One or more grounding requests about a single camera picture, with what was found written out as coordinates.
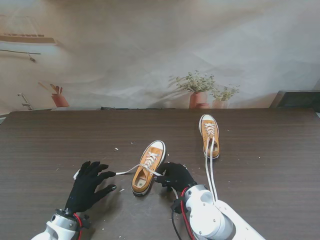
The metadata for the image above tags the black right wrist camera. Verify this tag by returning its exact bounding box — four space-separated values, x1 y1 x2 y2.
170 198 185 215

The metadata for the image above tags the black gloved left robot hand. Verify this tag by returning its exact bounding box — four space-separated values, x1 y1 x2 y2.
64 160 118 215

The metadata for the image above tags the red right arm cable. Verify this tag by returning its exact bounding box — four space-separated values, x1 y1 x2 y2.
180 186 197 238

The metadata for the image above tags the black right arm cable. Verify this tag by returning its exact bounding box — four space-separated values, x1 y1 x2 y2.
171 207 183 240

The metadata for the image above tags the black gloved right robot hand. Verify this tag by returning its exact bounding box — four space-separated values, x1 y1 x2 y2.
153 162 198 193

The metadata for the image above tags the white shoelace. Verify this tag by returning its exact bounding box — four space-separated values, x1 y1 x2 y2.
201 122 218 202
73 151 180 200

